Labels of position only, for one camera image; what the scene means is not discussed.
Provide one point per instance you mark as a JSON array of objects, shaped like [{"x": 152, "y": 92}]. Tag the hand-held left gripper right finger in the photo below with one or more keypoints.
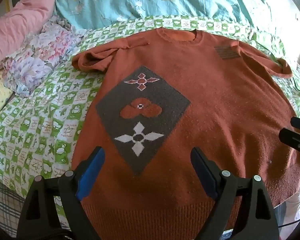
[{"x": 207, "y": 175}]

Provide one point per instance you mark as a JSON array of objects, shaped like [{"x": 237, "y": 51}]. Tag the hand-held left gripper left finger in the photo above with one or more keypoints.
[{"x": 90, "y": 175}]

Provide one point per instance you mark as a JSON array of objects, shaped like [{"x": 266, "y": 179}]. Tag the orange knit sweater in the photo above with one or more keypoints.
[{"x": 215, "y": 100}]

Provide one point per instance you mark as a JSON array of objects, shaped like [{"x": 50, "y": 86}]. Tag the green checkered bedsheet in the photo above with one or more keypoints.
[{"x": 52, "y": 125}]

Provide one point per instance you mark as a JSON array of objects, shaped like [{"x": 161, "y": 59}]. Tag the person's white clothing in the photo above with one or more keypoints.
[{"x": 293, "y": 205}]

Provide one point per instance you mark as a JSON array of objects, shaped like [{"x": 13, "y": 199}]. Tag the grey plaid sheet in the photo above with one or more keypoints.
[{"x": 3, "y": 205}]

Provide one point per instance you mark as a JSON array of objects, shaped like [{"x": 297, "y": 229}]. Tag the floral patterned pillow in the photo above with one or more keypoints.
[{"x": 42, "y": 50}]

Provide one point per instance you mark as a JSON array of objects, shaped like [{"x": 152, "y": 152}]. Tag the pink quilt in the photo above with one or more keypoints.
[{"x": 20, "y": 20}]

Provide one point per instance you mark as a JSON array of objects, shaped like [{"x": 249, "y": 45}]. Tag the teal floral quilt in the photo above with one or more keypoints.
[{"x": 140, "y": 0}]

